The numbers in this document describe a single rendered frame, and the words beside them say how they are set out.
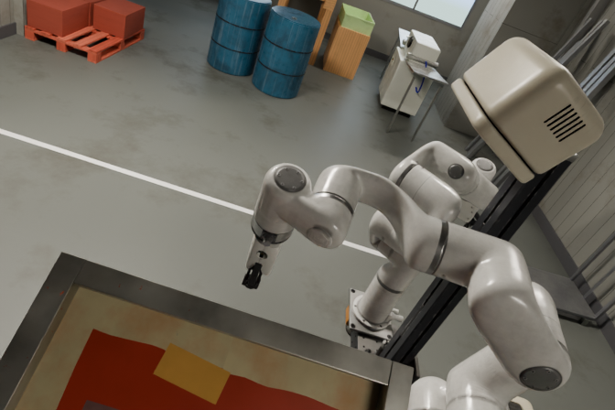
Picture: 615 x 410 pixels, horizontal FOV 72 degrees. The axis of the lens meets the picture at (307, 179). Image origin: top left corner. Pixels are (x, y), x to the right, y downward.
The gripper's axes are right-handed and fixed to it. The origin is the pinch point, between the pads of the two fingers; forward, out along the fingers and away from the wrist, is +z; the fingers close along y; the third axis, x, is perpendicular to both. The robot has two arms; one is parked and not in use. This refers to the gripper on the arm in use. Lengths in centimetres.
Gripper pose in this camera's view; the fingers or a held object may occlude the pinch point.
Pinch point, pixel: (257, 263)
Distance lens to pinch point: 87.4
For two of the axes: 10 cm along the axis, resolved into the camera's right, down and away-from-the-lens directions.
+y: 2.1, -7.3, 6.5
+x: -9.4, -3.3, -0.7
